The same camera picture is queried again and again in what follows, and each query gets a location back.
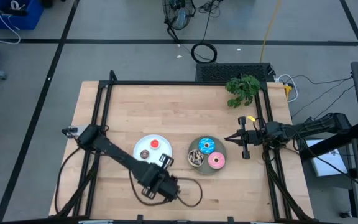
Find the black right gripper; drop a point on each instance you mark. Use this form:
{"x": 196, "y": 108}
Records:
{"x": 253, "y": 138}

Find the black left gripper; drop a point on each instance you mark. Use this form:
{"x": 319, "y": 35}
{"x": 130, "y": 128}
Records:
{"x": 152, "y": 179}

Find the large blue frosted donut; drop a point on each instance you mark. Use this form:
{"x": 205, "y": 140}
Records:
{"x": 202, "y": 141}

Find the large chocolate frosted donut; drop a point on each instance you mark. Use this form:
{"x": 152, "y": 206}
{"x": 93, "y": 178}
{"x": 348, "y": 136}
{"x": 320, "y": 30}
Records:
{"x": 191, "y": 162}

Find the large pink frosted donut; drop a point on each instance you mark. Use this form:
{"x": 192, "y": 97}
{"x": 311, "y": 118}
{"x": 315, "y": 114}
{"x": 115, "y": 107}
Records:
{"x": 211, "y": 165}

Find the small chocolate sprinkled donut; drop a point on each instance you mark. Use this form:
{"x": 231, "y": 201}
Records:
{"x": 141, "y": 156}

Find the small red frosted donut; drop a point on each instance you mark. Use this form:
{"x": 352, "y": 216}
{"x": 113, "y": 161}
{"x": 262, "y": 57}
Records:
{"x": 152, "y": 146}

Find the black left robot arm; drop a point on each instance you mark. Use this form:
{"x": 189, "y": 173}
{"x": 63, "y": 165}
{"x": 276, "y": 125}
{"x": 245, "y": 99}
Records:
{"x": 117, "y": 152}

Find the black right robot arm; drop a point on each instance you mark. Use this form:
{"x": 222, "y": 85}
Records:
{"x": 322, "y": 126}

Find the small yellow tag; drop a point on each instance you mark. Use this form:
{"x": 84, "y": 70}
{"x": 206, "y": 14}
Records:
{"x": 251, "y": 118}

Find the black table clamp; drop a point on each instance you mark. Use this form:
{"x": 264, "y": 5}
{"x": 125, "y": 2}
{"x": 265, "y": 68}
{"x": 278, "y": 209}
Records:
{"x": 140, "y": 218}
{"x": 230, "y": 219}

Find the grey-green round plate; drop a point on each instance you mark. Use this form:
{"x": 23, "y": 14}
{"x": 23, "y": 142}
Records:
{"x": 207, "y": 171}

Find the white round plate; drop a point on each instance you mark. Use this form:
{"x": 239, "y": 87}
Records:
{"x": 163, "y": 146}

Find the green potted plant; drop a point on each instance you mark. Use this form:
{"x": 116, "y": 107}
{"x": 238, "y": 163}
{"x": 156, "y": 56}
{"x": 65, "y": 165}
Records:
{"x": 242, "y": 88}

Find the black computer case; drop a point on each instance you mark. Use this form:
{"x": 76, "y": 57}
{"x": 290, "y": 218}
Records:
{"x": 213, "y": 72}

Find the yellow plug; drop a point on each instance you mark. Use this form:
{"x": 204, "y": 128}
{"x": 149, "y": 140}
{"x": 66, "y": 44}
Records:
{"x": 287, "y": 89}

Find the white paper sheet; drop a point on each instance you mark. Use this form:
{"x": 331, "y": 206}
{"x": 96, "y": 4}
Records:
{"x": 328, "y": 165}

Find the black metal beam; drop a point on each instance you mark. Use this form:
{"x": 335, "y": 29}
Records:
{"x": 354, "y": 132}

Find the black caster wheel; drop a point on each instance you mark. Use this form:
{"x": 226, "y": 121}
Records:
{"x": 346, "y": 214}

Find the black floor fan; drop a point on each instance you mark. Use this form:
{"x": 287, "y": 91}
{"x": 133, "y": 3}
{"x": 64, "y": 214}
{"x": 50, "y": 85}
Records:
{"x": 179, "y": 15}

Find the blue plastic bin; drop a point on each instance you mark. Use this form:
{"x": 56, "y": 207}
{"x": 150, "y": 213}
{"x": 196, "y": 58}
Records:
{"x": 30, "y": 18}

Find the silver metal bracket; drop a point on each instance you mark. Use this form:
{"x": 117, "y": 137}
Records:
{"x": 95, "y": 221}

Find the black aluminium rig frame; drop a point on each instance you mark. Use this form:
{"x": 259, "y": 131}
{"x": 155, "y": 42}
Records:
{"x": 166, "y": 83}

